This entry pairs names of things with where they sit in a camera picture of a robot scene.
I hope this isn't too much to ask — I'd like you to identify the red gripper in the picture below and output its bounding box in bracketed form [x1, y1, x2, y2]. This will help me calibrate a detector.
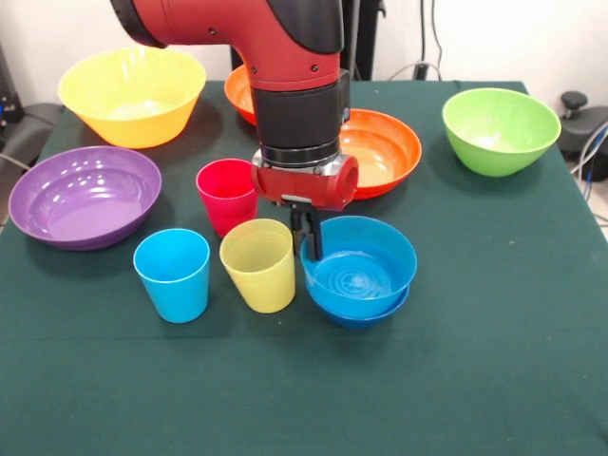
[250, 150, 360, 261]

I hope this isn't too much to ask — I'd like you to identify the yellow-green cup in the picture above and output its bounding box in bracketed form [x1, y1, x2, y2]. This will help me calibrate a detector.
[218, 218, 296, 314]

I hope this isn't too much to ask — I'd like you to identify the light blue bowl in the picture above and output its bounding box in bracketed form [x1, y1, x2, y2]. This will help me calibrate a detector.
[299, 215, 419, 319]

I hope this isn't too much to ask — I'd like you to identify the dark blue bowl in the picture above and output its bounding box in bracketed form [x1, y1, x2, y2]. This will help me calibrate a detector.
[308, 282, 412, 331]

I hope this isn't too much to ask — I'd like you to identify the orange bowl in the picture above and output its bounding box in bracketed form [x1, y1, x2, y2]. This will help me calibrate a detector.
[223, 65, 257, 127]
[339, 108, 424, 200]

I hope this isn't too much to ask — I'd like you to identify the light green bowl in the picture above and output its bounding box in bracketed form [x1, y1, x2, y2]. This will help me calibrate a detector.
[442, 87, 562, 178]

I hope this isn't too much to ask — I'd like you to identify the red cup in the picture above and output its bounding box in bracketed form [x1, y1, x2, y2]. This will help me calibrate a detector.
[195, 158, 260, 238]

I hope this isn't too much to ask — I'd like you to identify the light blue cup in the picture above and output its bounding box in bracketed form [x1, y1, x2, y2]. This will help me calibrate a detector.
[132, 228, 212, 325]

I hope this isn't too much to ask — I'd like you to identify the dark green tablecloth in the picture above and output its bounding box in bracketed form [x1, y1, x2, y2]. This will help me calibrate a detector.
[0, 79, 608, 456]

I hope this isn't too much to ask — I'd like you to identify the large yellow bowl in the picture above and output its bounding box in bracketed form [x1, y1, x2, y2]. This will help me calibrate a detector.
[57, 45, 208, 150]

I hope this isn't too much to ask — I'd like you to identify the purple bowl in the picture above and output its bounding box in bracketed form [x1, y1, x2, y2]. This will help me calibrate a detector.
[8, 144, 163, 252]

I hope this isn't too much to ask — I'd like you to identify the black rounded base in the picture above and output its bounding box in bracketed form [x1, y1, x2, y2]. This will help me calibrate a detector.
[554, 106, 608, 165]

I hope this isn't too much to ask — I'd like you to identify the black chair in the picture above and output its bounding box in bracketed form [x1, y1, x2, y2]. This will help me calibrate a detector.
[0, 102, 65, 172]

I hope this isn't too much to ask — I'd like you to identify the black knob clamp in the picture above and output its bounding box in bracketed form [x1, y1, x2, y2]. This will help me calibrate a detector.
[560, 90, 589, 124]

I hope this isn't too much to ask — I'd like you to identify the black wall cable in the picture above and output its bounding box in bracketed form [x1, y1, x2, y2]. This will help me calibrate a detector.
[428, 0, 446, 81]

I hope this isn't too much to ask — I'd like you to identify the grey blue cable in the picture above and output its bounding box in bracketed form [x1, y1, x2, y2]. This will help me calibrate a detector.
[569, 121, 608, 184]

